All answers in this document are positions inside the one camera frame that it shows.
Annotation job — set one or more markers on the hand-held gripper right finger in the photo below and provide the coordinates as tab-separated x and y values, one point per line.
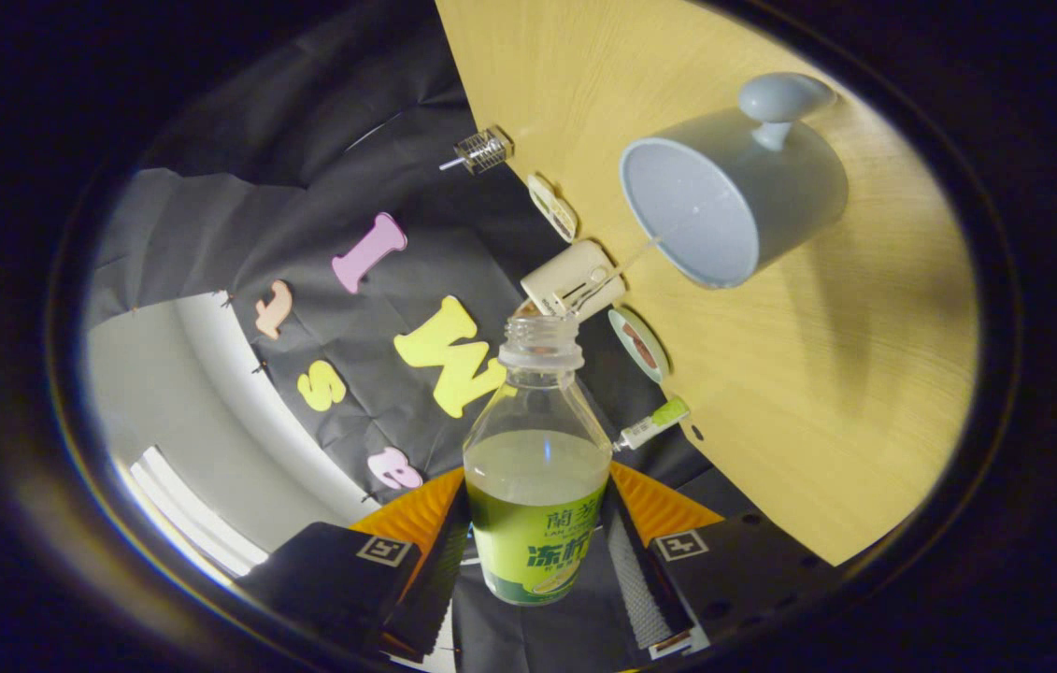
668	598

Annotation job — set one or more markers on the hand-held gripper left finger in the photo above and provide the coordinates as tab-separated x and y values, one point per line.
435	598

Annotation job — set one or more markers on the clear green-label juice bottle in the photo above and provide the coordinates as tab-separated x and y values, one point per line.
533	542

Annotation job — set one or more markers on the grey cup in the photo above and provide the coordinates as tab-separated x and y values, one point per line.
771	196

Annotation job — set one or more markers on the slim white green bottle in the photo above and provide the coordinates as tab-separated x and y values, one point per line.
649	427

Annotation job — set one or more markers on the brown food piece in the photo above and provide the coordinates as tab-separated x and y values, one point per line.
650	358
634	335

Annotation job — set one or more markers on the ceiling light panel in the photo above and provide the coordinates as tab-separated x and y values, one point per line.
192	514

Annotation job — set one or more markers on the wooden table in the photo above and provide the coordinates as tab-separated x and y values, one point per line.
818	374

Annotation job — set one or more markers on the pale green plate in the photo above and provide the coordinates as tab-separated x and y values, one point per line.
623	327

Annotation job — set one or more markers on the brown bread slice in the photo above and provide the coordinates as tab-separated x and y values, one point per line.
525	308

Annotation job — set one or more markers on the white toaster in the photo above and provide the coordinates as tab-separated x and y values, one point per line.
565	276

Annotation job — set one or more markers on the white divided tray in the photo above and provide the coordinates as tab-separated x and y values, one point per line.
554	207

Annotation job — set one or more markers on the black backdrop cloth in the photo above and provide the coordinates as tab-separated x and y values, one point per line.
322	187

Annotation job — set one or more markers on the white straw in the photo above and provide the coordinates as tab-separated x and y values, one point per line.
451	164

